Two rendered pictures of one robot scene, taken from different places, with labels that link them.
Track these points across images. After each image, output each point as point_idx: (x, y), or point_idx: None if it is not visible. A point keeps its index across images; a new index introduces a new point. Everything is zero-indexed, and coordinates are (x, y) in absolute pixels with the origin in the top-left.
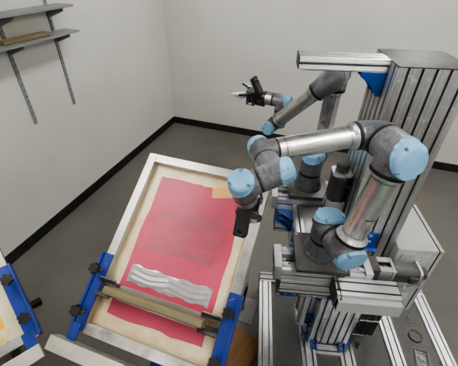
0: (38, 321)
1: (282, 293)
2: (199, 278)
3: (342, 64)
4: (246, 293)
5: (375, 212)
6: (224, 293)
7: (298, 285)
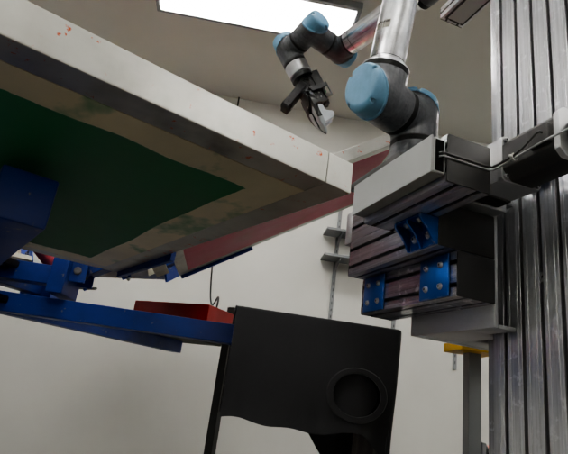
0: (174, 276)
1: (364, 305)
2: None
3: None
4: (374, 413)
5: (383, 8)
6: None
7: (366, 247)
